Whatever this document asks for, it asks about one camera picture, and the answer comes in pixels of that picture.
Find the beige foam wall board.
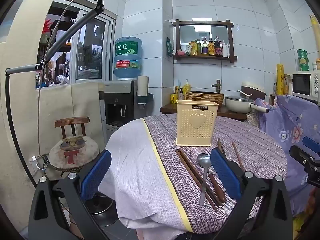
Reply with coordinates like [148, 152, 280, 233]
[0, 0, 105, 204]

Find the yellow printed roll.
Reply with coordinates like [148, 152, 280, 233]
[276, 64, 285, 96]
[309, 14, 320, 53]

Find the metal pedestal base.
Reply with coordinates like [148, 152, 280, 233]
[84, 192, 119, 228]

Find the dark brown chopstick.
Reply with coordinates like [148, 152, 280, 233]
[178, 148, 223, 207]
[175, 149, 218, 212]

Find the white power adapter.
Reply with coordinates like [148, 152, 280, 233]
[31, 155, 41, 171]

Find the wooden handled spoon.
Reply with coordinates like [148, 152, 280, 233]
[208, 173, 226, 203]

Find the metal spoon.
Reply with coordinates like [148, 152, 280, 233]
[199, 153, 212, 206]

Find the paper towel roll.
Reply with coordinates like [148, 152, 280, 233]
[137, 75, 150, 97]

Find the blue water jug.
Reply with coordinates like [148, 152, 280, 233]
[113, 37, 144, 81]

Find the round cat print cushion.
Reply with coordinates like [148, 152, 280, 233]
[48, 135, 101, 172]

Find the woven basin sink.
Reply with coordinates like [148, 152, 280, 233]
[185, 91, 224, 105]

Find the purple floral cloth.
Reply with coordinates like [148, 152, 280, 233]
[254, 94, 320, 217]

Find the brown and white rice cooker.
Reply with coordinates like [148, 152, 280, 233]
[240, 81, 266, 101]

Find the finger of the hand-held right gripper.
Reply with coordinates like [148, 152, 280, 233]
[289, 145, 320, 167]
[302, 136, 320, 153]

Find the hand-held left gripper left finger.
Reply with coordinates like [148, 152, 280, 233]
[28, 149, 113, 240]

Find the cream pot with glass lid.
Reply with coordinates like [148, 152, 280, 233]
[225, 95, 270, 114]

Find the white microwave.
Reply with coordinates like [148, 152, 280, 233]
[291, 70, 320, 101]

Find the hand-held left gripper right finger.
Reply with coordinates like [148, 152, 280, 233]
[210, 148, 293, 240]

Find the aluminium sliding window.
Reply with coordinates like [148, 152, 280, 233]
[36, 0, 117, 90]

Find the reddish brown chopstick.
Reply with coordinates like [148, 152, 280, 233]
[232, 141, 245, 172]
[217, 137, 227, 157]

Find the wooden mirror wall shelf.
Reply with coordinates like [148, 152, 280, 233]
[172, 19, 238, 63]

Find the yellow snack packet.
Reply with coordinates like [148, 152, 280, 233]
[186, 41, 198, 56]

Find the beige patterned cloth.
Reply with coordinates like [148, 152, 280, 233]
[246, 110, 262, 131]

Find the white charging cable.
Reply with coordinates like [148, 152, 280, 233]
[36, 0, 83, 161]

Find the teal roll holder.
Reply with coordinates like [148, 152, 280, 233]
[135, 93, 154, 105]

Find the grey water dispenser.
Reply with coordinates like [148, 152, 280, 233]
[102, 79, 138, 131]

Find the wooden counter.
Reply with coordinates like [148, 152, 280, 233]
[160, 102, 248, 121]

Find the cream plastic utensil holder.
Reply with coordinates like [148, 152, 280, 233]
[175, 99, 220, 147]

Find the wooden chair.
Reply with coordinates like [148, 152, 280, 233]
[54, 116, 101, 178]

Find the dark soy sauce bottle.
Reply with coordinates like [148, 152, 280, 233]
[214, 36, 223, 57]

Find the yellow soap pump bottle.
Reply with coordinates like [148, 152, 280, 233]
[182, 79, 191, 98]

